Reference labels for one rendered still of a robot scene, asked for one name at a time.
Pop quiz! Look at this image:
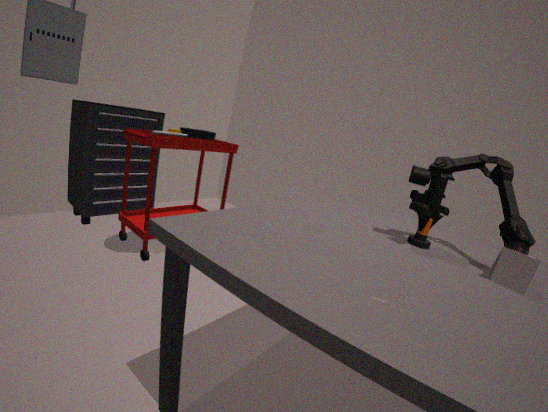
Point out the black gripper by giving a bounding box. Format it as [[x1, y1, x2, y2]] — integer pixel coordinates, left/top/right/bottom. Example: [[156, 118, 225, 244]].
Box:
[[409, 187, 449, 231]]

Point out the orange knob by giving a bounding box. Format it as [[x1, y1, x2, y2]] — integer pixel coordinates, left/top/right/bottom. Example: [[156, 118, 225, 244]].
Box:
[[417, 218, 432, 236]]

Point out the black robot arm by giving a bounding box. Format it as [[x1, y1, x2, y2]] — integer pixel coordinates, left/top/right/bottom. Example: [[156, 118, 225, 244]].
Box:
[[409, 154, 536, 256]]

